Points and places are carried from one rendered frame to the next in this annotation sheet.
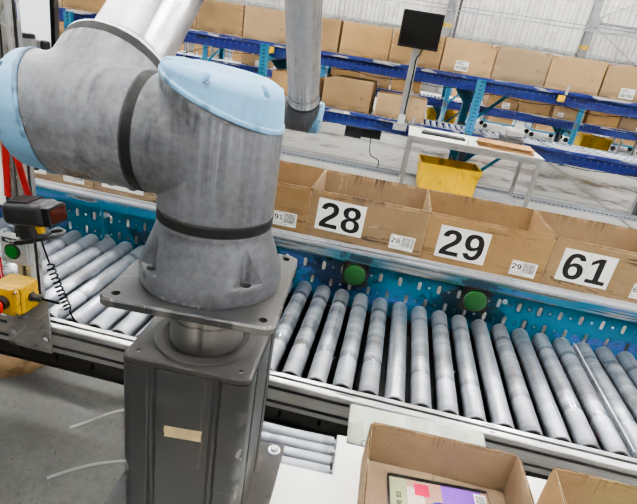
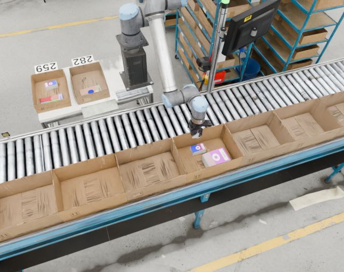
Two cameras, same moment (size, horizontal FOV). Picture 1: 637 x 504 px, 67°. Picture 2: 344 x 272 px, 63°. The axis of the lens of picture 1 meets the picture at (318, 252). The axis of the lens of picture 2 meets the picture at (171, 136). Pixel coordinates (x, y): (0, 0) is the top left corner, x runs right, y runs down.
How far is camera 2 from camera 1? 2.76 m
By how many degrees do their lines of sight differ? 98
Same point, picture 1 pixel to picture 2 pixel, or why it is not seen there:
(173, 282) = not seen: hidden behind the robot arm
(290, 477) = (122, 87)
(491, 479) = (81, 101)
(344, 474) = (112, 92)
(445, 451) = (92, 95)
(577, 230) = (29, 224)
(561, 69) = not seen: outside the picture
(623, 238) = not seen: outside the picture
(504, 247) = (77, 168)
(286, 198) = (182, 138)
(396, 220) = (130, 152)
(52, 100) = not seen: hidden behind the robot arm
